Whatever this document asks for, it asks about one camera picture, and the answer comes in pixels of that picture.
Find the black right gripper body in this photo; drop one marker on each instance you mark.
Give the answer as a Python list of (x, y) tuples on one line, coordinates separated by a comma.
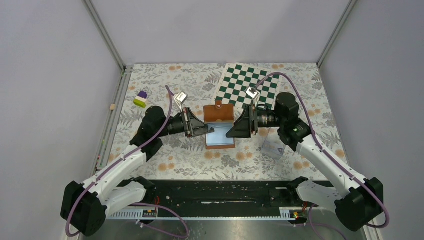
[(264, 118)]

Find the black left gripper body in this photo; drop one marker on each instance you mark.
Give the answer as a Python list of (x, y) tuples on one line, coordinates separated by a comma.
[(179, 125)]

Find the brown leather card holder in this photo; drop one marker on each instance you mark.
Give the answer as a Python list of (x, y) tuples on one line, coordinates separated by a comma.
[(220, 118)]

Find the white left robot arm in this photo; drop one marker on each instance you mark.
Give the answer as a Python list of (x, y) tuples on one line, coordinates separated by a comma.
[(86, 205)]

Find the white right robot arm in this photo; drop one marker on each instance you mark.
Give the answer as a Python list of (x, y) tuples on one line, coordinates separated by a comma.
[(354, 199)]

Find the clear plastic card box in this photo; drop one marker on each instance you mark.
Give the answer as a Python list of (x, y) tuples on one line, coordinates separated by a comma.
[(273, 147)]

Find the floral patterned table mat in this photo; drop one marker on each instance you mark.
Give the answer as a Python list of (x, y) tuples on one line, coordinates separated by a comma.
[(182, 158)]

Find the purple white green block stack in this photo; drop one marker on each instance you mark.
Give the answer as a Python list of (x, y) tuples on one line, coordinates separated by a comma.
[(141, 99)]

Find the green white checkerboard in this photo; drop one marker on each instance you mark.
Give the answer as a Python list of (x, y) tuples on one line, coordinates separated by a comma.
[(238, 77)]

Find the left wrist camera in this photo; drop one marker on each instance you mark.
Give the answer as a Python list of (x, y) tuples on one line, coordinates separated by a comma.
[(179, 99)]

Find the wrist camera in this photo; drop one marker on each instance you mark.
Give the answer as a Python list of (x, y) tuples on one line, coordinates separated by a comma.
[(254, 94), (179, 99)]

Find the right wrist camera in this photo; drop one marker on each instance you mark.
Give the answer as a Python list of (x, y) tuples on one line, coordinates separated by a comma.
[(254, 94)]

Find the white slotted cable duct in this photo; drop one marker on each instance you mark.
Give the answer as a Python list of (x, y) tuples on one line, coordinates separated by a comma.
[(211, 213)]

